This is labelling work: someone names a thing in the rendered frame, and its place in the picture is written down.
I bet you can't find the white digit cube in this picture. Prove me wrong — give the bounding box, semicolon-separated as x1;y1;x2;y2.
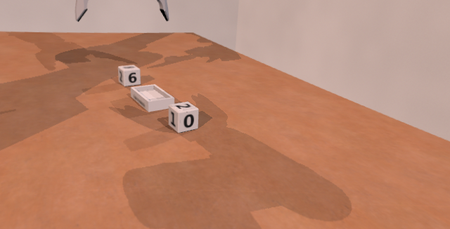
169;102;199;133
118;65;141;86

